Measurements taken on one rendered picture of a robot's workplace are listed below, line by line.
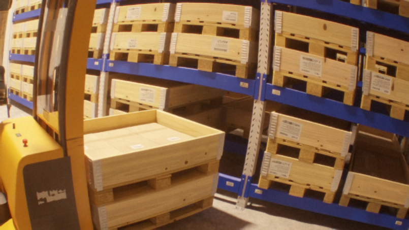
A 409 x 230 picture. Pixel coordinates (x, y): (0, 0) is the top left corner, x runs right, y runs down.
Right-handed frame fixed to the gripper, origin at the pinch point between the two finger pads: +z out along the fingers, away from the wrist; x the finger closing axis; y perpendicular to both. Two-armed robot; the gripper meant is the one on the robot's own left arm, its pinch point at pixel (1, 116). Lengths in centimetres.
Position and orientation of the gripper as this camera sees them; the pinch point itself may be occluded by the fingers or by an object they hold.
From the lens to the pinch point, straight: 230.8
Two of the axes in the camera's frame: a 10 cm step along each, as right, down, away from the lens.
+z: 2.2, 9.8, -0.2
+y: 7.9, -1.9, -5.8
